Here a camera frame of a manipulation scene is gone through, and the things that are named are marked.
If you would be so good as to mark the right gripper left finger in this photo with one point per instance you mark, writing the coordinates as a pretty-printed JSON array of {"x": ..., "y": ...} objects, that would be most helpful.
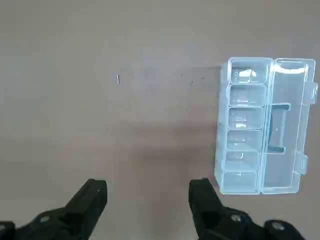
[{"x": 80, "y": 207}]

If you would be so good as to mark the transparent plastic compartment box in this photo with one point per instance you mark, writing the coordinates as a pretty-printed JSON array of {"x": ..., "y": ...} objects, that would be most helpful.
[{"x": 265, "y": 130}]

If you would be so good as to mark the small silver screw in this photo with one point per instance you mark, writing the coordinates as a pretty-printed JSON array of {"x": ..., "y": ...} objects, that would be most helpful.
[
  {"x": 117, "y": 79},
  {"x": 241, "y": 155}
]

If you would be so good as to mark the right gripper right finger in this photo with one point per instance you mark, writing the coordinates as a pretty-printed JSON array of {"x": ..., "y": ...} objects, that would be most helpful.
[{"x": 207, "y": 207}]

